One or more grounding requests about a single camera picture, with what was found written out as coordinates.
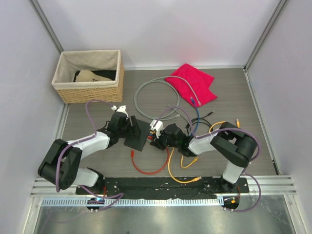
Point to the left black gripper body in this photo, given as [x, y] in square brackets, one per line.
[125, 132]

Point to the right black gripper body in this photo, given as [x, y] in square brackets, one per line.
[164, 141]

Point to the black network switch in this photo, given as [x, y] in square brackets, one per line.
[137, 141]

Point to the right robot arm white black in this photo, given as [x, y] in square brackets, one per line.
[239, 147]

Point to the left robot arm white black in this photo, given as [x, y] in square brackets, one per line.
[61, 164]

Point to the beige cloth in basket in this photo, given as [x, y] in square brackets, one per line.
[92, 76]

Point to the pink folded cloth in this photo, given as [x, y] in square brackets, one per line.
[192, 84]

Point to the wicker basket with liner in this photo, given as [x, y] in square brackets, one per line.
[71, 62]

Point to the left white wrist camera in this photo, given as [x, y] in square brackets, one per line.
[121, 109]

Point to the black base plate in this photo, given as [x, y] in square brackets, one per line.
[163, 188]

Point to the white slotted cable duct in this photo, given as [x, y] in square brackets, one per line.
[92, 202]

